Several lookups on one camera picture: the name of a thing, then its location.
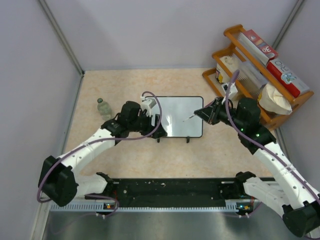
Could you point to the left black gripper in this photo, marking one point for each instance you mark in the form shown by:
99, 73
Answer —
150, 128

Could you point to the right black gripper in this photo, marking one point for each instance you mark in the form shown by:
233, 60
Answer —
210, 113

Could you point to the magenta capped marker pen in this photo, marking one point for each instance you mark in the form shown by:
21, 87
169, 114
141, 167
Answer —
190, 117

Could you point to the black framed whiteboard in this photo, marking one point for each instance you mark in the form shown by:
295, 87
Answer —
174, 110

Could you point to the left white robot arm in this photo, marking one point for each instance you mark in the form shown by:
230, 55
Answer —
60, 177

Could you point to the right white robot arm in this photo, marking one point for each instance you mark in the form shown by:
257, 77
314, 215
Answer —
297, 202

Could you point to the white yellow jar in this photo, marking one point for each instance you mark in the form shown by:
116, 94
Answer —
232, 63

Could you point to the clear plastic container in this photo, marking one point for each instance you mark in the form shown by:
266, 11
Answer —
251, 78

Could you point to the orange wooden shelf rack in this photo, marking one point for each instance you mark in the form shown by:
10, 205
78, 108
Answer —
271, 120

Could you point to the clear plastic bottle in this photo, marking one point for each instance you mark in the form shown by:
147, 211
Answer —
104, 109

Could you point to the cream cloth bundle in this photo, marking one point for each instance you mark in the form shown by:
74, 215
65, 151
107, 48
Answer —
273, 101

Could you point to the red box top shelf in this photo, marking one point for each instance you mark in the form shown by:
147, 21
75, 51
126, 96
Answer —
255, 45

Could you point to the red white box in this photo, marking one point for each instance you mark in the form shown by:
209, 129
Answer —
287, 77

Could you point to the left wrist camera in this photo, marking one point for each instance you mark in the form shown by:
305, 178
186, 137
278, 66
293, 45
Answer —
147, 105

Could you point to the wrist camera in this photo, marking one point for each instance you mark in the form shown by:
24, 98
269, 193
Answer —
147, 105
232, 91

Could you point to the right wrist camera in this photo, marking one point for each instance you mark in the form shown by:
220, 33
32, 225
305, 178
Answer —
232, 91

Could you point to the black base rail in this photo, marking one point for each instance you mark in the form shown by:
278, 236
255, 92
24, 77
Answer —
174, 192

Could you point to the grey slotted cable duct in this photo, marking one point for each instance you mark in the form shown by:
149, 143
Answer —
101, 206

